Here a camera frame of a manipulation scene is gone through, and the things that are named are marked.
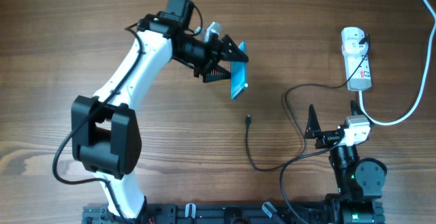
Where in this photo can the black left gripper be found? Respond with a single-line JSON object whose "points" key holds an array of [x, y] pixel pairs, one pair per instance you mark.
{"points": [[214, 56]]}

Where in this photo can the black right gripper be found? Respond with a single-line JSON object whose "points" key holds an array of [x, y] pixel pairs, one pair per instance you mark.
{"points": [[313, 131]]}

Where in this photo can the blue Galaxy smartphone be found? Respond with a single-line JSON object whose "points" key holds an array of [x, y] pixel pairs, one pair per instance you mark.
{"points": [[239, 81]]}

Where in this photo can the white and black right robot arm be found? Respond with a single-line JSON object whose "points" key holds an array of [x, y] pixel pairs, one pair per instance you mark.
{"points": [[359, 181]]}

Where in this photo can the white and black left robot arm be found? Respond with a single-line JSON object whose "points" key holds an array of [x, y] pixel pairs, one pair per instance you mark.
{"points": [[105, 132]]}

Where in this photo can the white USB charger plug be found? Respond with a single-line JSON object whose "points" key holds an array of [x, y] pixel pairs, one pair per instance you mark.
{"points": [[354, 47]]}

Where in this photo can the white power strip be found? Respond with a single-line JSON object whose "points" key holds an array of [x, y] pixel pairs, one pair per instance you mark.
{"points": [[357, 68]]}

